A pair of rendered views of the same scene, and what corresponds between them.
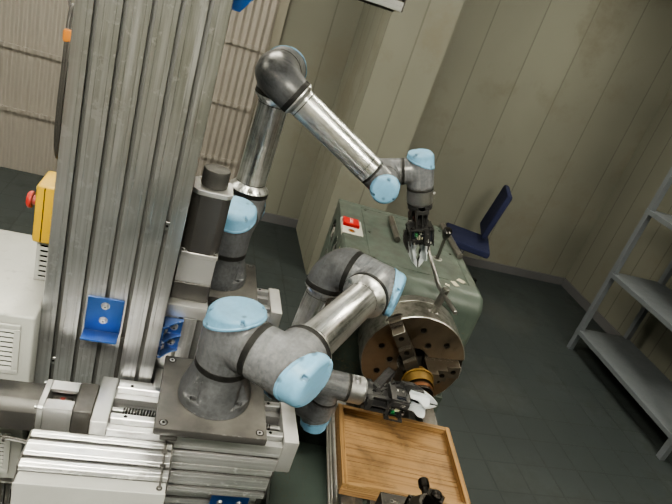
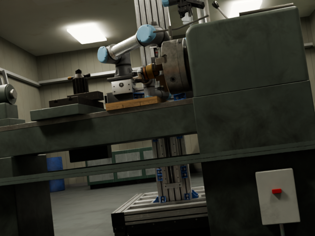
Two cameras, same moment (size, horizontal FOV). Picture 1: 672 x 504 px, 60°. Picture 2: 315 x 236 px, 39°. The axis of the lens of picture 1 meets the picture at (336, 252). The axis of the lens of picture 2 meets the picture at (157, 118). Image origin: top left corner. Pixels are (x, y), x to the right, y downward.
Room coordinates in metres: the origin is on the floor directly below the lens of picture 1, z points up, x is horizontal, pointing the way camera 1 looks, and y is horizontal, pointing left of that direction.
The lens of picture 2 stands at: (2.37, -2.75, 0.60)
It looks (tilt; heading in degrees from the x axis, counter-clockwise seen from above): 4 degrees up; 112
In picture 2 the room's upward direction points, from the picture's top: 7 degrees counter-clockwise
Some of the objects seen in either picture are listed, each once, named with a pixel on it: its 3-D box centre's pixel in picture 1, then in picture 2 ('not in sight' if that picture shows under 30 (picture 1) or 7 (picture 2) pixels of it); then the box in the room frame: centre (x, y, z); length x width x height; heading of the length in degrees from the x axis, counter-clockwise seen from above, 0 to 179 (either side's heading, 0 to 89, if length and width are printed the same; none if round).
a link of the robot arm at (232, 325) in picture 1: (234, 333); (121, 56); (0.96, 0.14, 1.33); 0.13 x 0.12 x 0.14; 71
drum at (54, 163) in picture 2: not in sight; (52, 174); (-3.99, 5.89, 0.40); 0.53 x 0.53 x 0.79
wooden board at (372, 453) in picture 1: (398, 457); (139, 106); (1.28, -0.36, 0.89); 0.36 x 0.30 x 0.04; 100
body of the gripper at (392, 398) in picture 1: (385, 397); (140, 77); (1.27, -0.25, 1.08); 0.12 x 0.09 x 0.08; 100
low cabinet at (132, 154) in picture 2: not in sight; (136, 165); (-2.06, 6.43, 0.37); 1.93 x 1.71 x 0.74; 18
